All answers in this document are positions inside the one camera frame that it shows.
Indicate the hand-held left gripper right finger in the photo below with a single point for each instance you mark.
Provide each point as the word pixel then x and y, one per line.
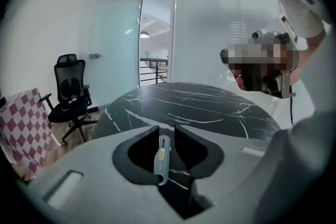
pixel 207 157

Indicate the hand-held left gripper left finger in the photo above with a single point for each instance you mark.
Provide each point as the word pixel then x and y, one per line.
pixel 121 162

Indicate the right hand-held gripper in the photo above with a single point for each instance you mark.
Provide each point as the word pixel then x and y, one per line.
pixel 262 60

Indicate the grey-blue utility knife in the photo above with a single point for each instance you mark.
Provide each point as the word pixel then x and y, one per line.
pixel 160 164

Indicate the person's right forearm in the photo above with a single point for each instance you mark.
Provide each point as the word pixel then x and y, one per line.
pixel 309 55

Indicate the person's right hand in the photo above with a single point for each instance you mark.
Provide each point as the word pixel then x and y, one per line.
pixel 239 82

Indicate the black mesh office chair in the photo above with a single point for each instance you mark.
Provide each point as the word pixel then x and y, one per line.
pixel 70 102

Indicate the black metal railing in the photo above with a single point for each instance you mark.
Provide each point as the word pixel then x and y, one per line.
pixel 151 73

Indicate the frosted glass door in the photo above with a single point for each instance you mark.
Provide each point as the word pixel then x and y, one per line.
pixel 115 47

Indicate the black pendant lamp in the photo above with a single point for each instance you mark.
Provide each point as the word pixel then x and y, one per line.
pixel 144 34

